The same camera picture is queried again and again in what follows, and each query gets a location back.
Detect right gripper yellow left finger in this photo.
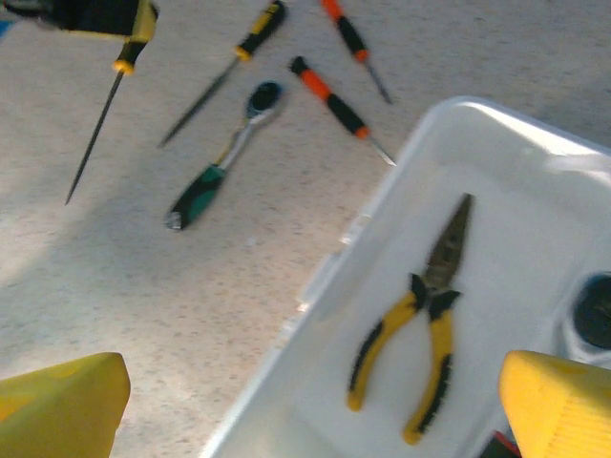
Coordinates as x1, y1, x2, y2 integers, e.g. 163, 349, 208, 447
0, 351, 132, 458

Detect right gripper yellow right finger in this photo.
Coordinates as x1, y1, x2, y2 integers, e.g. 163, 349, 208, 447
497, 349, 611, 458

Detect chrome socket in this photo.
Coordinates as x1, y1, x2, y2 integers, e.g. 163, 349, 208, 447
556, 270, 611, 367

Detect green black ratchet wrench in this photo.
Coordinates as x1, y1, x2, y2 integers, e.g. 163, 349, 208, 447
163, 79, 287, 234

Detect yellow black needle-nose pliers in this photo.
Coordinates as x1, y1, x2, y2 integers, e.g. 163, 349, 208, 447
346, 192, 476, 447

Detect orange black screwdriver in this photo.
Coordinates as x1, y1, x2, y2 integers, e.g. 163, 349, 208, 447
289, 55, 397, 167
318, 0, 395, 105

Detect white plastic tool box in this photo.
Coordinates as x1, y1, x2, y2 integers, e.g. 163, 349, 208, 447
198, 94, 611, 458

